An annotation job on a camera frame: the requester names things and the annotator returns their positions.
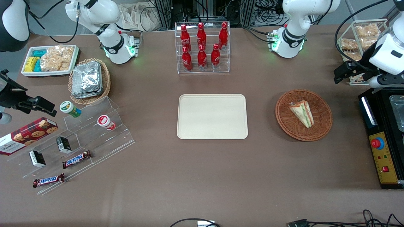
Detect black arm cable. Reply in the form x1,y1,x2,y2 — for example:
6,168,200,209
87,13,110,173
334,0,390,68
28,0,80,44

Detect red Walkers cookie box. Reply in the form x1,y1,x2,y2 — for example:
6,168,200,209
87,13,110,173
0,117,59,156

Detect white rectangular snack tray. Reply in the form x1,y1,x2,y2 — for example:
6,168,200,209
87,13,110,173
21,44,80,78

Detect green snack cup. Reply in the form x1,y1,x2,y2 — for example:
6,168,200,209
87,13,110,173
59,101,82,119

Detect black background cable bundle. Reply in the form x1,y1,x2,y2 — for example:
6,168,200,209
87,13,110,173
254,0,288,26

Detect clear bag of crackers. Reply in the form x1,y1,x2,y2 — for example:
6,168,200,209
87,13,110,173
40,45,75,72

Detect bagged fried snack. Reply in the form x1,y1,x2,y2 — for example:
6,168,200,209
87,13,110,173
355,23,381,38
340,38,359,51
359,36,379,51
342,50,362,62

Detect Snickers chocolate bar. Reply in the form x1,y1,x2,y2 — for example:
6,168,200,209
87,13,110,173
33,172,66,189
62,150,92,169

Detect red cola bottle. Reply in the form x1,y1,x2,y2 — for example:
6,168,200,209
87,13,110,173
197,22,207,51
197,45,208,71
218,22,229,50
180,24,192,53
181,46,193,72
211,43,221,69

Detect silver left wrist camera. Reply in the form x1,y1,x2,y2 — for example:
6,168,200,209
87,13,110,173
369,74,404,89

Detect silver foil package stack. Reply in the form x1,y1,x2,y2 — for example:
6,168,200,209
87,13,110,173
71,61,103,99

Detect round brown wicker basket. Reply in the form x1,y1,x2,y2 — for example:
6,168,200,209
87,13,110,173
275,89,333,142

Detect triangle sandwich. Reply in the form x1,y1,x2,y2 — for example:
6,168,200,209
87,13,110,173
289,100,315,129

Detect beige cloth bag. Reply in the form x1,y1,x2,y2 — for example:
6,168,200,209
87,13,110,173
119,2,160,32

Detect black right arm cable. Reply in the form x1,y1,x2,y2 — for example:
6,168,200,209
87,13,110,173
28,0,80,44

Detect aluminium frame post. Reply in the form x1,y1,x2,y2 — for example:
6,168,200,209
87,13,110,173
154,0,174,31
240,0,257,27

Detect black machine with yellow panel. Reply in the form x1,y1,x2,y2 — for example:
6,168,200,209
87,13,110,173
358,86,404,190

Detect black base cables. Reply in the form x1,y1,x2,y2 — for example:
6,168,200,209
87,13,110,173
242,26,274,43

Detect oval brown wicker basket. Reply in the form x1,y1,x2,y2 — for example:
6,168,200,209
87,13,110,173
68,58,111,106

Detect black looped cable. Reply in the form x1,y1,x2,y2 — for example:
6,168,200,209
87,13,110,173
169,218,222,227

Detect clear acrylic stepped stand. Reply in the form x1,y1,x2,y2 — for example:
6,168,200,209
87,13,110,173
6,96,136,195

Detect clear metal pan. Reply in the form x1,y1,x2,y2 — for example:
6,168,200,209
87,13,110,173
389,94,404,132

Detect red snack cup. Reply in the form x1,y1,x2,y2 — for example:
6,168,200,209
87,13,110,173
97,115,116,131

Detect clear acrylic bottle rack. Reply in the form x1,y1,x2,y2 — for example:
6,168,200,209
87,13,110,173
174,21,231,75

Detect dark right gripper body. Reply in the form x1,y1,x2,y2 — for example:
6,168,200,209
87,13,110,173
0,71,29,109

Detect yellow snack packet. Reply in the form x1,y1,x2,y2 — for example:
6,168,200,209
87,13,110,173
24,56,40,73

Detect small black box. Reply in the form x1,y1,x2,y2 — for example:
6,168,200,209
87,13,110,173
29,150,47,168
56,136,72,154

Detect black tangled floor cables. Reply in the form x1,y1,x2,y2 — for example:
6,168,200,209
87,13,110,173
309,209,404,227

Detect beige plastic tray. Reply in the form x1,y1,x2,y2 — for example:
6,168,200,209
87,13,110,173
176,94,249,140

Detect black plug connector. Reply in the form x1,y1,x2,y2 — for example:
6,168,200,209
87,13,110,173
287,219,312,227

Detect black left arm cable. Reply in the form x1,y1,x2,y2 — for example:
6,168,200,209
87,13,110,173
334,0,390,68

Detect white wire basket rack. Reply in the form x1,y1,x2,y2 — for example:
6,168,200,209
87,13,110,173
336,19,389,86

